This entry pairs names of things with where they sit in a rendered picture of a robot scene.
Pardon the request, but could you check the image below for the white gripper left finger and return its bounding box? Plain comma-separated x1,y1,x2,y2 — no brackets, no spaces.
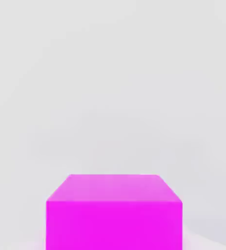
9,235,46,250

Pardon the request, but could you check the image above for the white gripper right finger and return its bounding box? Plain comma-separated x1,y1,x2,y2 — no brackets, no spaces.
182,223,226,250

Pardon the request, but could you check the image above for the small magenta cube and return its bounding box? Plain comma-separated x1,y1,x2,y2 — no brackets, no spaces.
45,174,183,250

